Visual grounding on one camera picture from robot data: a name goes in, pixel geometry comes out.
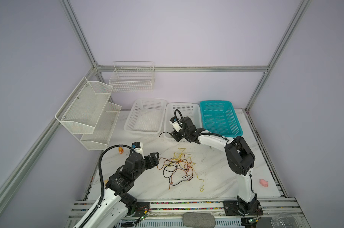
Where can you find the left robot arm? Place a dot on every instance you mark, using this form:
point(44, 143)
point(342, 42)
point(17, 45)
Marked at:
point(114, 202)

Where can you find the middle white plastic basket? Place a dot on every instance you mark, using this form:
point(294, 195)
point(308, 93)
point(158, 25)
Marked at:
point(190, 110)

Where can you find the left white plastic basket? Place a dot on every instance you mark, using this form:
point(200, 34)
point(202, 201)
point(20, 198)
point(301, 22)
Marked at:
point(146, 116)

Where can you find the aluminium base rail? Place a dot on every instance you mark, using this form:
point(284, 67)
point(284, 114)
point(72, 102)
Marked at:
point(169, 212)

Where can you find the grey fabric pad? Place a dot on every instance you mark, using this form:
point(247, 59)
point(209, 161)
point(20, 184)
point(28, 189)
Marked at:
point(198, 220)

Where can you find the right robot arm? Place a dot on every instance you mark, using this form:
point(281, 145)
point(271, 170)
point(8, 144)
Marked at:
point(239, 156)

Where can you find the pink small toy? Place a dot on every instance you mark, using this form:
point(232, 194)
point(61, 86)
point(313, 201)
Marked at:
point(264, 183)

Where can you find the white plastic basket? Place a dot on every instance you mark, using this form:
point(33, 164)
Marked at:
point(190, 110)
point(146, 116)

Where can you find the white two-tier mesh shelf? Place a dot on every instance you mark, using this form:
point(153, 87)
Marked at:
point(89, 115)

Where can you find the orange bear toy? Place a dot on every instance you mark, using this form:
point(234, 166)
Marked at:
point(120, 150)

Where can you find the clear plastic container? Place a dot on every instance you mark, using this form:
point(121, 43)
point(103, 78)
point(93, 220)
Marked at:
point(284, 220)

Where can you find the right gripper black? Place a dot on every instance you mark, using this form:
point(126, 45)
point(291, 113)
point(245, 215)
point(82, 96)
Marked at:
point(174, 136)

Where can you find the teal plastic basket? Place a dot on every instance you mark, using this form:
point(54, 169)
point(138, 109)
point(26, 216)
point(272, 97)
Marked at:
point(220, 117)

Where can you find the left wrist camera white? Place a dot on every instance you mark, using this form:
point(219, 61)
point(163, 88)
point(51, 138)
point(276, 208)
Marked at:
point(137, 147)

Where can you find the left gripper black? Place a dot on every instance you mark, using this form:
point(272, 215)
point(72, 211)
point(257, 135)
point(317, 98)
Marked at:
point(154, 161)

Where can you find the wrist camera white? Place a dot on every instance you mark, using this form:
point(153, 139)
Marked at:
point(137, 147)
point(175, 123)

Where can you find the white wire wall basket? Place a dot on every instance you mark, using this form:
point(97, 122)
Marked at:
point(129, 76)

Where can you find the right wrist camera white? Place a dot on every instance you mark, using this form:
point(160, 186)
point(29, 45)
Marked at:
point(175, 123)

